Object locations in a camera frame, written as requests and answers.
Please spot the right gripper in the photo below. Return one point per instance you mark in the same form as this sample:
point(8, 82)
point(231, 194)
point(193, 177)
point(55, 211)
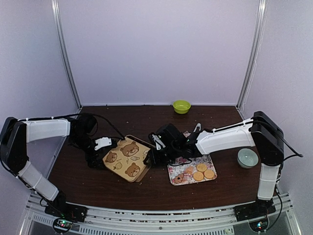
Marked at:
point(154, 159)

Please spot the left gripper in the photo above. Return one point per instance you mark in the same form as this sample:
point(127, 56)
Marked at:
point(92, 164)

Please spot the gold cookie tin box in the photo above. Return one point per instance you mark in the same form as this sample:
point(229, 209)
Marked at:
point(133, 153)

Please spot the silver tin lid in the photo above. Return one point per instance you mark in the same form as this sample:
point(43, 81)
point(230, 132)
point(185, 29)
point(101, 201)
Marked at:
point(113, 160)

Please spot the steel kitchen tongs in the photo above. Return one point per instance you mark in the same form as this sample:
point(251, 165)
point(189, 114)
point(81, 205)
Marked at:
point(197, 128)

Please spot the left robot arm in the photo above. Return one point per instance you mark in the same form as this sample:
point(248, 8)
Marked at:
point(24, 141)

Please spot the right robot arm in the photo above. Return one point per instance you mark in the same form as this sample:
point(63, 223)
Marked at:
point(259, 131)

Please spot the round golden biscuit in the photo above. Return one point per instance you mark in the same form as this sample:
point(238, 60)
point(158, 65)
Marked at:
point(198, 176)
point(209, 174)

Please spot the floral cookie tray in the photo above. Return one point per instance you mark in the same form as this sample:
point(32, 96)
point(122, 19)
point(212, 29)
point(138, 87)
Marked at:
point(182, 170)

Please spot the green plastic bowl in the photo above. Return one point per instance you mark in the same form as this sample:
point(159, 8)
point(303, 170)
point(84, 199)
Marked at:
point(181, 106)

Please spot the pale ceramic bowl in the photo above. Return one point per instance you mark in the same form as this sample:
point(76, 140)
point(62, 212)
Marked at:
point(247, 158)

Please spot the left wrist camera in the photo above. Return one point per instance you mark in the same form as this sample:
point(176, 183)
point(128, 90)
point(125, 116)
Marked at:
point(104, 142)

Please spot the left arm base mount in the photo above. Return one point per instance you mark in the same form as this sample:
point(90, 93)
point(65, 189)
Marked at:
point(65, 220)

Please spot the front aluminium rail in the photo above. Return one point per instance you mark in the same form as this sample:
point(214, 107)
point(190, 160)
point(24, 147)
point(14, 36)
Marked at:
point(209, 221)

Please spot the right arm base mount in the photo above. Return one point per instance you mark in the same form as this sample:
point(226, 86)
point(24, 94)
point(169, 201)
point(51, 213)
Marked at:
point(255, 214)

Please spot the left aluminium frame post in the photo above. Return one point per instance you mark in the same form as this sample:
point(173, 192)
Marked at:
point(64, 54)

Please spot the aluminium frame post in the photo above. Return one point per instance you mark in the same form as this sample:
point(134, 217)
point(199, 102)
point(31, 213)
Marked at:
point(256, 43)
point(64, 54)

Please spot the right aluminium frame post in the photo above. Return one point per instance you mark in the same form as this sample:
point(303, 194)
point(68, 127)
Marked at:
point(256, 43)

